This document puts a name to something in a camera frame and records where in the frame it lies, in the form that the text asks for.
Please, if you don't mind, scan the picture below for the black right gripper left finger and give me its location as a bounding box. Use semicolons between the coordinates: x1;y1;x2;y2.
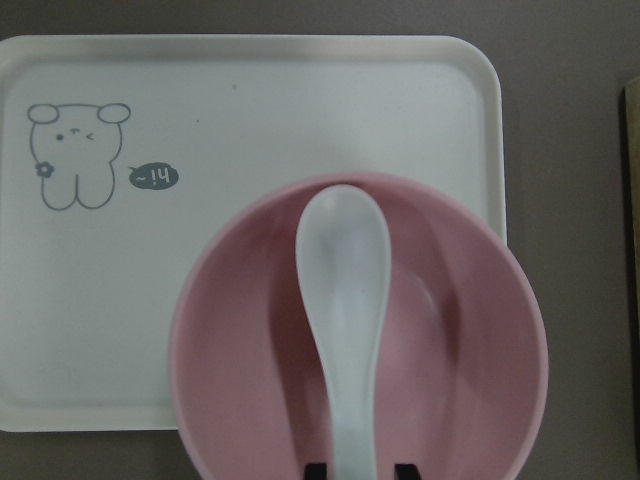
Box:
304;463;328;480

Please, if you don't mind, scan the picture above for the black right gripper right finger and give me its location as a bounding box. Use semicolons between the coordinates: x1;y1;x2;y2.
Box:
394;463;418;480

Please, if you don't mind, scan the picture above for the small pink bowl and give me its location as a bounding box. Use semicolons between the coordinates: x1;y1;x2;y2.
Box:
168;172;548;479

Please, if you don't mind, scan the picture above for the white ceramic spoon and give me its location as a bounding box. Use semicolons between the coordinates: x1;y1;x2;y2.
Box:
295;184;391;479

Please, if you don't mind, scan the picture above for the white bunny tray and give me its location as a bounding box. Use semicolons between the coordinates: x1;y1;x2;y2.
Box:
1;35;506;432

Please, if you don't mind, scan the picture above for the wooden cutting board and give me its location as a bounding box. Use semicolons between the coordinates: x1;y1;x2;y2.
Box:
619;75;639;467

